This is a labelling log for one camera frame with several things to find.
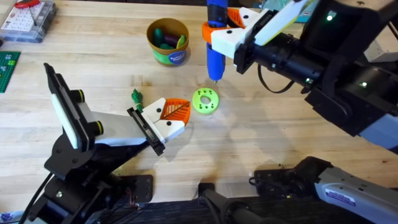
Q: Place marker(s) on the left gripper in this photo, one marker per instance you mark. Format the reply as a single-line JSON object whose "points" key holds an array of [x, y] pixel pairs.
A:
{"points": [[118, 130]]}

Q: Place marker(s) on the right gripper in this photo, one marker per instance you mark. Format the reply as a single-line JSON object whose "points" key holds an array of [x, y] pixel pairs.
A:
{"points": [[286, 59]]}

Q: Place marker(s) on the blue electric screwdriver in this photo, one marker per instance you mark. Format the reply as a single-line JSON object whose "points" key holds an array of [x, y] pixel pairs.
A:
{"points": [[215, 62]]}

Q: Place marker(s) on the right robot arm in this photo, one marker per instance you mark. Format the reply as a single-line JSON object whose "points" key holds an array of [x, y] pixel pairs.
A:
{"points": [[342, 77]]}

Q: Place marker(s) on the green toy vegetable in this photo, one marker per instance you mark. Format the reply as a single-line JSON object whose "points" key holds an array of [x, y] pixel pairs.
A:
{"points": [[136, 99]]}

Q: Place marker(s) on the green disc with holes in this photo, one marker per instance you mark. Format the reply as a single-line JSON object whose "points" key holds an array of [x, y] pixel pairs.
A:
{"points": [[199, 104]]}

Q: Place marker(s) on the right wrist upright plate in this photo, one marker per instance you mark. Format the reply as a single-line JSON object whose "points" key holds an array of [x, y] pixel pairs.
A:
{"points": [[280, 21]]}

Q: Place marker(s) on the wrist upright plate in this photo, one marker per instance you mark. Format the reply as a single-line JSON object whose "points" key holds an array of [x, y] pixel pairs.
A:
{"points": [[280, 21], [66, 109]]}

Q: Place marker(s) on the brown tub with toys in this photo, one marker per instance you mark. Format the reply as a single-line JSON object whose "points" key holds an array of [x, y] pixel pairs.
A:
{"points": [[169, 54]]}

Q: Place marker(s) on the teal box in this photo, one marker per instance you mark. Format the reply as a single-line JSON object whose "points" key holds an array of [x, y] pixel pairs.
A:
{"points": [[306, 17]]}

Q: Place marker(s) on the left wrist upright plate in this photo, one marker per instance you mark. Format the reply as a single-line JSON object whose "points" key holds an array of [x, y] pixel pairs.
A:
{"points": [[66, 109]]}

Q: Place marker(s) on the white box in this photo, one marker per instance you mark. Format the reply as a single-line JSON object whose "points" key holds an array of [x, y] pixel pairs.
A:
{"points": [[377, 51]]}

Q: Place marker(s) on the green board with blocks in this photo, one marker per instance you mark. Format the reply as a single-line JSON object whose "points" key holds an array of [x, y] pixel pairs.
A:
{"points": [[7, 70]]}

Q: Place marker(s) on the clear plastic parts box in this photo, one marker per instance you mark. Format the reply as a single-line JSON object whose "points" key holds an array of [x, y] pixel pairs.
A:
{"points": [[28, 23]]}

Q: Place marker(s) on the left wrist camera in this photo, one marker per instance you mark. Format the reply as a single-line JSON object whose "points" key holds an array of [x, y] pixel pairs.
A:
{"points": [[88, 112]]}

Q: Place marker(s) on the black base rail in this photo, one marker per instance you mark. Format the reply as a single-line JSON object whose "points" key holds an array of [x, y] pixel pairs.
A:
{"points": [[174, 213]]}

